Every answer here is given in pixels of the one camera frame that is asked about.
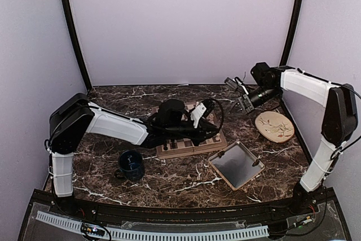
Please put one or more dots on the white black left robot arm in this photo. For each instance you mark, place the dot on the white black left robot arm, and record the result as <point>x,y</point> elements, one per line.
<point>78,116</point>

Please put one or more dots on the black left frame post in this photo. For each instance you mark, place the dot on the black left frame post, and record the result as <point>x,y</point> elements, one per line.
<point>75,44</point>

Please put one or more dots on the dark blue enamel mug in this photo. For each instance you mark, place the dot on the dark blue enamel mug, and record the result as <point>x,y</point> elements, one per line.
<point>130,166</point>

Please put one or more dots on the cream floral ceramic plate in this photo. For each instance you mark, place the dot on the cream floral ceramic plate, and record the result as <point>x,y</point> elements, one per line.
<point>274,126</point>

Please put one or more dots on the white slotted cable duct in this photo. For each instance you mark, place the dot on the white slotted cable duct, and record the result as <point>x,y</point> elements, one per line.
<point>144,231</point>

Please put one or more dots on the white chess pieces row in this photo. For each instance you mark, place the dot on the white chess pieces row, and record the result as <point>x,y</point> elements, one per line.
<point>209,115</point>

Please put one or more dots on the black right frame post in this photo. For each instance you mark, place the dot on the black right frame post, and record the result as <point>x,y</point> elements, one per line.
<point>291,32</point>

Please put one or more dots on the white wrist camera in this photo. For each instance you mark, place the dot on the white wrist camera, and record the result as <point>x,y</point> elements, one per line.
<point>197,114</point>
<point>236,85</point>

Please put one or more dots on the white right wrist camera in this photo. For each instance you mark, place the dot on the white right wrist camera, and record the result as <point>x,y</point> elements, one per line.
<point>236,85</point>

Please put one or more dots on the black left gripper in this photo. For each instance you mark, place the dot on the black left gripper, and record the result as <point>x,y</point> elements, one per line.
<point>205,126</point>

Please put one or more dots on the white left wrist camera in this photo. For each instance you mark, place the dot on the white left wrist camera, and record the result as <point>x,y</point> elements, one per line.
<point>197,114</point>

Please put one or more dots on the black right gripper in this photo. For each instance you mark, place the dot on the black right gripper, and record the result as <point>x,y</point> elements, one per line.
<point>245,109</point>

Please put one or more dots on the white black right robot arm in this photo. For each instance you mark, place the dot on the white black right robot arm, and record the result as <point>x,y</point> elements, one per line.
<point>317,105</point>

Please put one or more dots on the silver metal tray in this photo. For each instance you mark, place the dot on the silver metal tray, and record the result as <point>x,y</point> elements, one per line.
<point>236,165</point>

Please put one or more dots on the black frame post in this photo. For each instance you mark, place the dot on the black frame post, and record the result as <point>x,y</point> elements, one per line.
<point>291,32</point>
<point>75,44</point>

